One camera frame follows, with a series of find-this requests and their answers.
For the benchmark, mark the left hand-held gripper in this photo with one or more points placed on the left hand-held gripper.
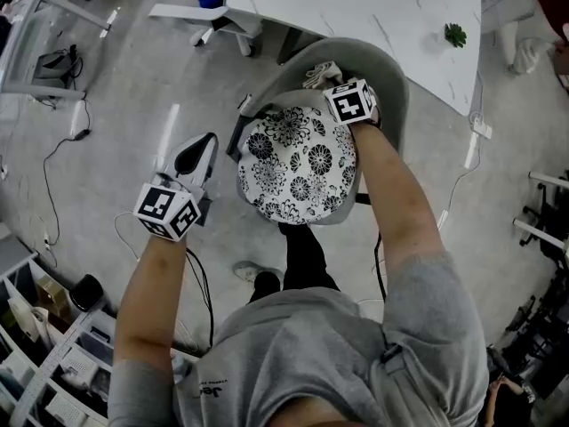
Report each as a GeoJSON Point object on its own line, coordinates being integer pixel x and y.
{"type": "Point", "coordinates": [155, 207]}

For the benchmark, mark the black waste bin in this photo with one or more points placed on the black waste bin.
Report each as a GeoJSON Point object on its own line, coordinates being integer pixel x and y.
{"type": "Point", "coordinates": [86, 292]}

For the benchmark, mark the white power strip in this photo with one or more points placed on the white power strip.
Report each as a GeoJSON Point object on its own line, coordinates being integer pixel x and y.
{"type": "Point", "coordinates": [482, 128]}

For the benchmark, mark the person's grey t-shirt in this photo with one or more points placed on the person's grey t-shirt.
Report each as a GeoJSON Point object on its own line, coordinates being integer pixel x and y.
{"type": "Point", "coordinates": [311, 349]}

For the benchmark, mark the brown cardboard box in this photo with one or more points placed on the brown cardboard box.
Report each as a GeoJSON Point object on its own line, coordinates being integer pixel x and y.
{"type": "Point", "coordinates": [51, 294]}

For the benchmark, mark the black office chair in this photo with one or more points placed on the black office chair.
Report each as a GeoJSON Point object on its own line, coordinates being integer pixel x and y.
{"type": "Point", "coordinates": [547, 327]}

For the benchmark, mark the person's left shoe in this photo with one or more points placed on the person's left shoe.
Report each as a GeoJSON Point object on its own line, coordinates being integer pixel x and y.
{"type": "Point", "coordinates": [246, 271]}

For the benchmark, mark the floral round seat cushion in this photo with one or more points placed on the floral round seat cushion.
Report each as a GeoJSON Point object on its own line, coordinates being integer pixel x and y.
{"type": "Point", "coordinates": [289, 171]}

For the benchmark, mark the grey backpack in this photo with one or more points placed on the grey backpack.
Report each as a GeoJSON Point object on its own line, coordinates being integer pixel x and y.
{"type": "Point", "coordinates": [53, 67]}

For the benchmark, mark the person's left forearm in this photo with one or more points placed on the person's left forearm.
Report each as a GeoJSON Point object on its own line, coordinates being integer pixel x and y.
{"type": "Point", "coordinates": [151, 292]}

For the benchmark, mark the white storage shelf unit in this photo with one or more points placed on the white storage shelf unit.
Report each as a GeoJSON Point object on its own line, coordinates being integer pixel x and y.
{"type": "Point", "coordinates": [49, 367]}

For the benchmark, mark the grey shell chair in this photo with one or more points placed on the grey shell chair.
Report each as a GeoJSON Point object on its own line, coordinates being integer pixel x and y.
{"type": "Point", "coordinates": [378, 69]}

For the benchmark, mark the person's right forearm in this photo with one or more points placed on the person's right forearm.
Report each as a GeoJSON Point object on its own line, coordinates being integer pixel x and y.
{"type": "Point", "coordinates": [395, 194]}

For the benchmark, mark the person's black trousers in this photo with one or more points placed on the person's black trousers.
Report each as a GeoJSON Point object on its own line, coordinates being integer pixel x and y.
{"type": "Point", "coordinates": [306, 260]}

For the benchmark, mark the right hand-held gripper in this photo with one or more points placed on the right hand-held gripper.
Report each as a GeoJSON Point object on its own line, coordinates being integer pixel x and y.
{"type": "Point", "coordinates": [351, 105]}

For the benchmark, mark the white desk frame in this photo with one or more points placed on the white desk frame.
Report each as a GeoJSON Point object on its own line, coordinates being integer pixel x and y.
{"type": "Point", "coordinates": [549, 179]}

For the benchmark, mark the white work table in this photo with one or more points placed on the white work table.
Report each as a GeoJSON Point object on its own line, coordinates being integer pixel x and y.
{"type": "Point", "coordinates": [44, 91]}

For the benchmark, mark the white paper bag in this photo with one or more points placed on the white paper bag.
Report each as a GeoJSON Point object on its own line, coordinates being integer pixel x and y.
{"type": "Point", "coordinates": [26, 323]}

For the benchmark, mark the small green plant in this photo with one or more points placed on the small green plant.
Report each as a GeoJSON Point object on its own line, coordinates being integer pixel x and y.
{"type": "Point", "coordinates": [455, 35]}

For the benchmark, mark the white marble table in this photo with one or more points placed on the white marble table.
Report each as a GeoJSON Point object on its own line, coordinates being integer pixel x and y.
{"type": "Point", "coordinates": [355, 2]}

